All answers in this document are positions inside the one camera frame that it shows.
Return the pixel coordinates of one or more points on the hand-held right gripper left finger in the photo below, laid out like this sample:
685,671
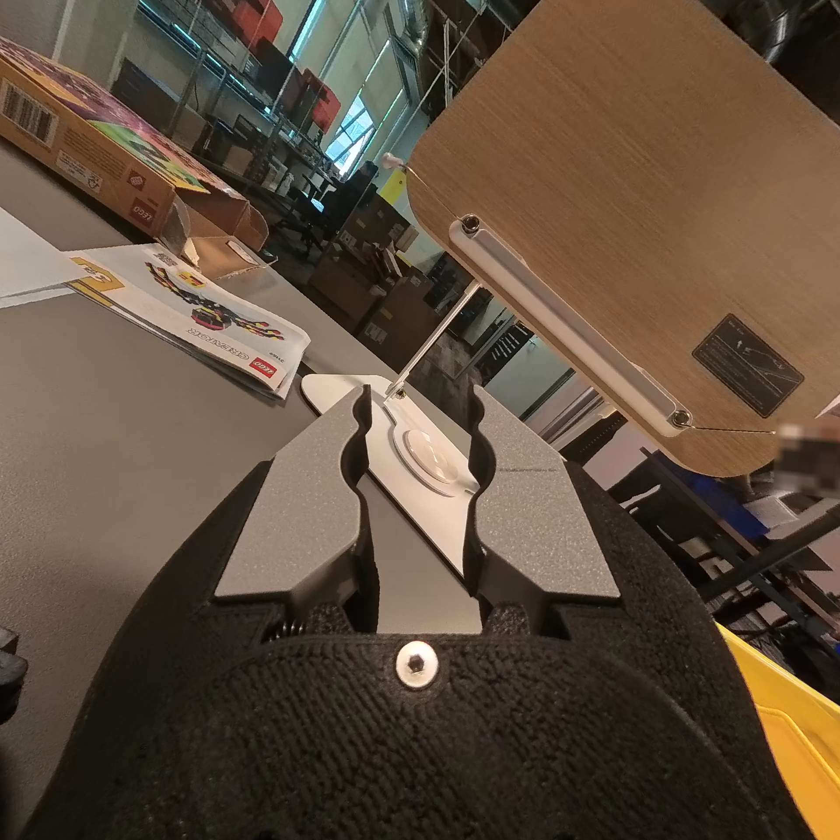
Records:
302,525

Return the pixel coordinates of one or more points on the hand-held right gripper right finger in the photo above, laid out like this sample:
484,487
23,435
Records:
544,525

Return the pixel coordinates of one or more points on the yellow plastic bin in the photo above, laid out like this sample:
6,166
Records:
800,741

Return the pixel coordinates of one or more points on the thin metal lamp rod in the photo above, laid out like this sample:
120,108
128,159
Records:
436,341

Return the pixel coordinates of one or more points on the dragon cover instruction booklet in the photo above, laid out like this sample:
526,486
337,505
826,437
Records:
216,315

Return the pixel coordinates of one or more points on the stack of cardboard boxes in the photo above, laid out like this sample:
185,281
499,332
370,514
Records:
387,295

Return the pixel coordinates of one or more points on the black office chair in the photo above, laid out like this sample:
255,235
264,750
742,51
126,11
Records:
308,210

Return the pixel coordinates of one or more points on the yellow paper tag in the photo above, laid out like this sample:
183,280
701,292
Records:
395,190

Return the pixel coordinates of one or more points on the metal storage shelf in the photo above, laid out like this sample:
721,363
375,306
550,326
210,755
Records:
262,111

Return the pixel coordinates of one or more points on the red storage crate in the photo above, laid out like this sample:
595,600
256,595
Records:
261,18
321,98

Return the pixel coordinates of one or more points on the cardboard toy brick box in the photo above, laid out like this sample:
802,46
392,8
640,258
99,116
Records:
98,144

